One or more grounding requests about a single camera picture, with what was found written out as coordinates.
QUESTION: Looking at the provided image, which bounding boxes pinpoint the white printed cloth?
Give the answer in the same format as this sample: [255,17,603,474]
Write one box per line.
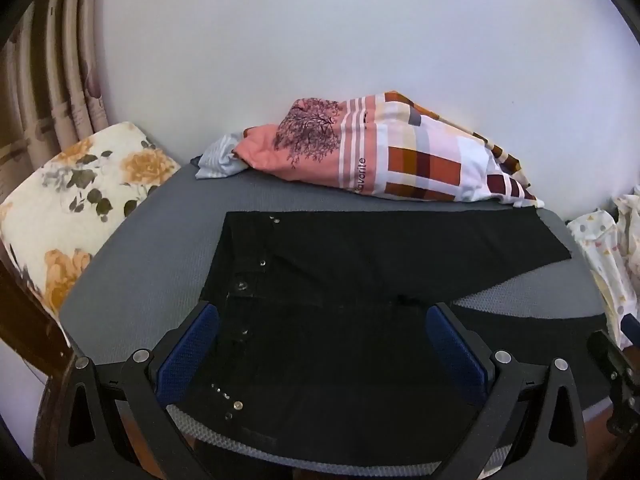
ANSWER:
[567,192,640,351]

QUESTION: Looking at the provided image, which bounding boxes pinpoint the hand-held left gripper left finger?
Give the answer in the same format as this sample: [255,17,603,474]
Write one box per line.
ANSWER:
[52,301,223,480]

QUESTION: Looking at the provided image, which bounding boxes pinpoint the striped light blue cloth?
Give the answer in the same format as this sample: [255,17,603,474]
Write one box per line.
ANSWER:
[194,130,251,181]

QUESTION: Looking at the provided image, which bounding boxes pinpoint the checked orange pillow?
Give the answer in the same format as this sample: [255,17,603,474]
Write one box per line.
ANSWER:
[234,91,546,209]

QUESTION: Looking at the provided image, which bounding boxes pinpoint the beige patterned curtain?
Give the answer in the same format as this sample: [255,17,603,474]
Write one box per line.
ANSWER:
[0,0,108,201]

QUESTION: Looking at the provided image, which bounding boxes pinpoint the black pants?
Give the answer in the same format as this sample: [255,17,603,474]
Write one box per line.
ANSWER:
[165,210,613,466]

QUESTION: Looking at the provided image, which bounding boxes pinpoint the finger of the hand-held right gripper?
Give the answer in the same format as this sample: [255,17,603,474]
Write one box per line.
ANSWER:
[585,329,640,436]

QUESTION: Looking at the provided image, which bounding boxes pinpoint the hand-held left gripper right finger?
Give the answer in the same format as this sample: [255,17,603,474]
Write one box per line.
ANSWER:
[424,301,588,480]

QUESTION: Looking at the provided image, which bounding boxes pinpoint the floral yellow cushion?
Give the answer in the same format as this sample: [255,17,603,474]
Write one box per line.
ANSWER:
[0,121,182,348]

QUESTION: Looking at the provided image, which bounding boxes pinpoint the grey textured mat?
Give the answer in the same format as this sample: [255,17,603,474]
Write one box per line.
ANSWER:
[32,162,613,473]

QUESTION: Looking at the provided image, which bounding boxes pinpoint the wooden bed frame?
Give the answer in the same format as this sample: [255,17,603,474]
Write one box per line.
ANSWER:
[0,245,76,376]

